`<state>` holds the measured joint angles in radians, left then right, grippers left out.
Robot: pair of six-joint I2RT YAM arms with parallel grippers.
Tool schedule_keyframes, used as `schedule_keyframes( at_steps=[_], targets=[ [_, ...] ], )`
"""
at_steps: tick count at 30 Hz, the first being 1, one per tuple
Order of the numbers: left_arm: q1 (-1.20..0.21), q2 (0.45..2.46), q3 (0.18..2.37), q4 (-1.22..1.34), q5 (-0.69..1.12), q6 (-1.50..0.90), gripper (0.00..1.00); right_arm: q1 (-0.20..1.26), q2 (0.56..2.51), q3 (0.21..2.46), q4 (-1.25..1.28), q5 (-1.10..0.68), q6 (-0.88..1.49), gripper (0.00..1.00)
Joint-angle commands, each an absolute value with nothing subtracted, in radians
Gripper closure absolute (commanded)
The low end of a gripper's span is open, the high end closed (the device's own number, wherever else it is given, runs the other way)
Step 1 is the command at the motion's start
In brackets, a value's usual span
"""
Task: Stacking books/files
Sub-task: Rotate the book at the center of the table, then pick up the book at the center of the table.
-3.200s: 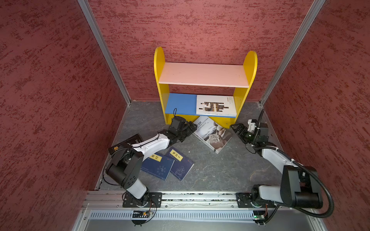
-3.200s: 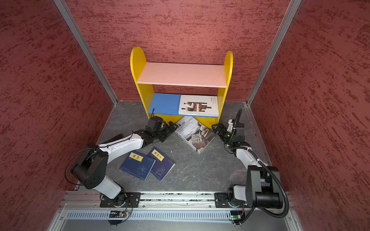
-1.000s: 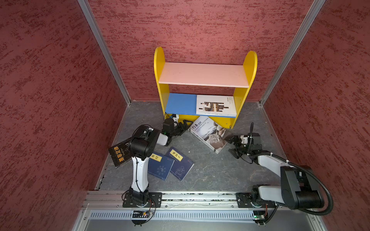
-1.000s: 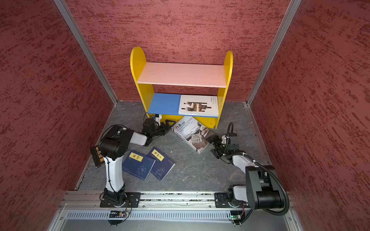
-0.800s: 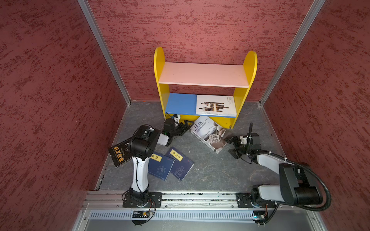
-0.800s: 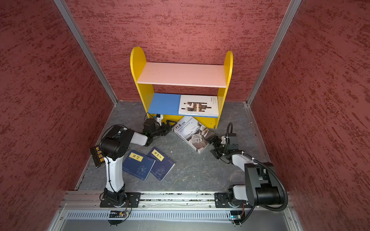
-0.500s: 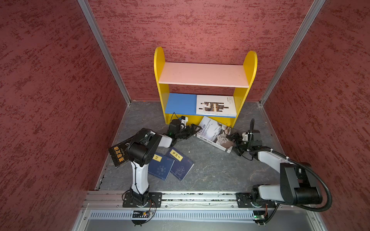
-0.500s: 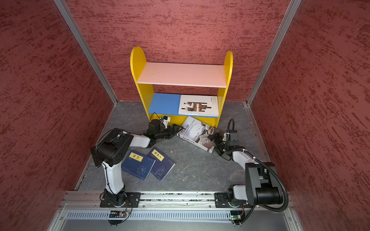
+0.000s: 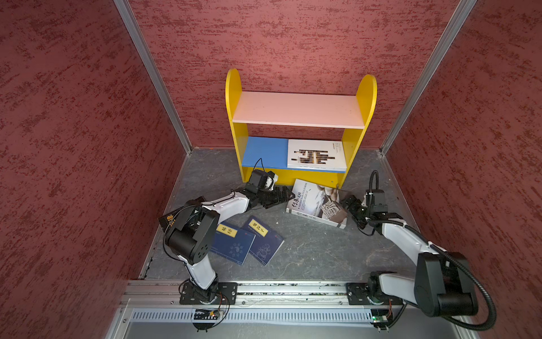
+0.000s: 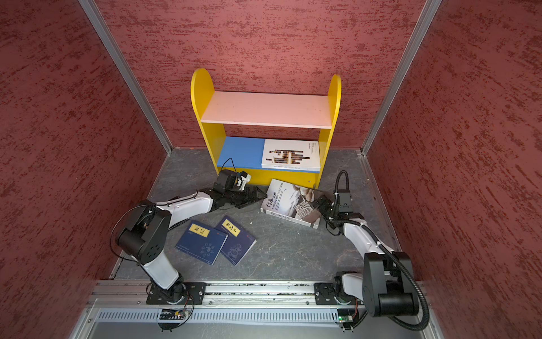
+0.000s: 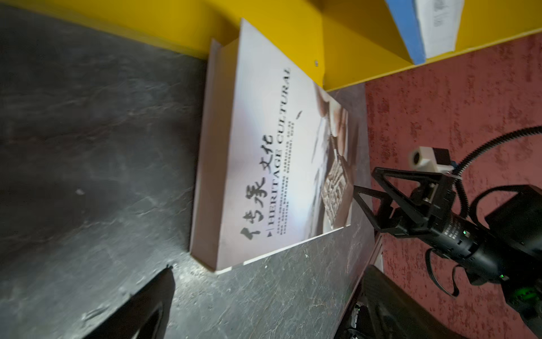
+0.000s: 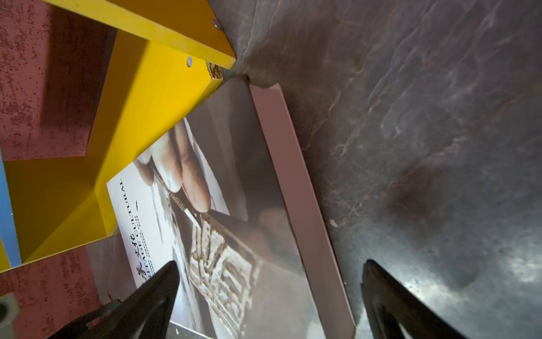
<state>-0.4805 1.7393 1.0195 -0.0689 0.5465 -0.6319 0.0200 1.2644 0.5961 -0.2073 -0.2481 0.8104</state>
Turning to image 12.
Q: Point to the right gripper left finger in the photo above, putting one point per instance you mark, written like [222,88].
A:
[145,314]

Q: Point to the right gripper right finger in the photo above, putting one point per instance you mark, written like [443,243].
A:
[392,309]

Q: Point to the heritage culture photo book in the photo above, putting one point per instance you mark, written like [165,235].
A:
[225,194]

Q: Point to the yellow pink blue bookshelf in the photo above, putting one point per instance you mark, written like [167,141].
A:
[86,86]

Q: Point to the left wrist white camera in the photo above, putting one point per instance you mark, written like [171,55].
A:
[9,313]

